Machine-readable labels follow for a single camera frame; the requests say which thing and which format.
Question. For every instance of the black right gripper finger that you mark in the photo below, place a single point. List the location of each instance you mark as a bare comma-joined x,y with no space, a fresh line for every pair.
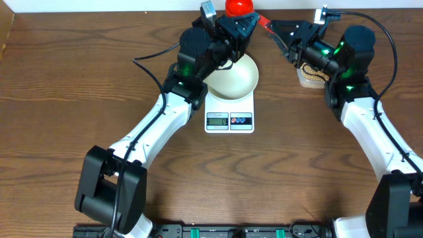
285,30
281,45

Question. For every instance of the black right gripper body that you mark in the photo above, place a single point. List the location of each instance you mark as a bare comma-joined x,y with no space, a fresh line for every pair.
307,41

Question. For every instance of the cream round bowl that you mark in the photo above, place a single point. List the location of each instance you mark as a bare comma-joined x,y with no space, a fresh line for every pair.
235,83

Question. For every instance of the white digital kitchen scale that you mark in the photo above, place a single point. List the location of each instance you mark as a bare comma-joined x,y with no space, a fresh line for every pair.
224,116

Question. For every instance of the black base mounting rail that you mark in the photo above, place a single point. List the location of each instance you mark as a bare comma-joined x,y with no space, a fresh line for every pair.
300,229

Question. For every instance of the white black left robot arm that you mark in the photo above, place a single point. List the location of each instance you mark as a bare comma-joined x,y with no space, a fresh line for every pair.
113,182

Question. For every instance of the red measuring scoop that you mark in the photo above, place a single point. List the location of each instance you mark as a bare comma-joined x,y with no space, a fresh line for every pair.
236,8

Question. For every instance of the clear plastic container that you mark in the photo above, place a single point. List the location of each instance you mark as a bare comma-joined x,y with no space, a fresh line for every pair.
309,84

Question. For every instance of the tan soybeans pile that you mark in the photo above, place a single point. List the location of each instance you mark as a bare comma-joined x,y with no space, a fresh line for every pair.
313,75

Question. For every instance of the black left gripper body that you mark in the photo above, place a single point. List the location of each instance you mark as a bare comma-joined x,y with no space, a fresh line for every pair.
216,30

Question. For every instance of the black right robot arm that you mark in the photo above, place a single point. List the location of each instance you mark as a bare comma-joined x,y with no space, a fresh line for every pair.
396,207

